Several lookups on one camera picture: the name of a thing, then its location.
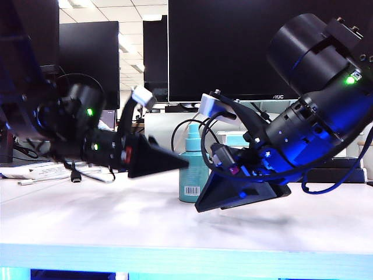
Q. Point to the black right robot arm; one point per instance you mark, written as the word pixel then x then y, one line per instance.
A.
pixel 314 58

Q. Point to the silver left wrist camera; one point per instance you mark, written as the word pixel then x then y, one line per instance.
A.
pixel 142 97

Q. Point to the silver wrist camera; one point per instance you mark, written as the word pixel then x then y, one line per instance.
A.
pixel 142 97
pixel 208 105

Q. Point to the large black AOC monitor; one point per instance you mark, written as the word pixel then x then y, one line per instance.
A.
pixel 218 43

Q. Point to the white neuroscience book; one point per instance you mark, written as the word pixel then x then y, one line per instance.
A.
pixel 342 154

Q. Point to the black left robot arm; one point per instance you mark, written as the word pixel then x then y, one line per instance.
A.
pixel 81 102

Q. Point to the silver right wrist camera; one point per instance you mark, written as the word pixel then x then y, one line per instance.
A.
pixel 208 105

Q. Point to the black computer monitor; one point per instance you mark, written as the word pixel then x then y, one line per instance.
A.
pixel 43 17
pixel 87 49
pixel 156 58

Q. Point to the white printed paper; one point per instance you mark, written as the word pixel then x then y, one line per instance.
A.
pixel 38 170

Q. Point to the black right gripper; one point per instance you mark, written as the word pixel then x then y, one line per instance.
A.
pixel 253 166

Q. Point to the white cup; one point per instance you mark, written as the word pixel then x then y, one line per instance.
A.
pixel 368 157

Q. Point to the teal sprayer bottle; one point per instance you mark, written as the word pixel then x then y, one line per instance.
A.
pixel 189 175

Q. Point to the teal book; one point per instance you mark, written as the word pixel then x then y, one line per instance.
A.
pixel 233 140

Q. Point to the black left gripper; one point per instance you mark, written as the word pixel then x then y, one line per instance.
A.
pixel 123 154

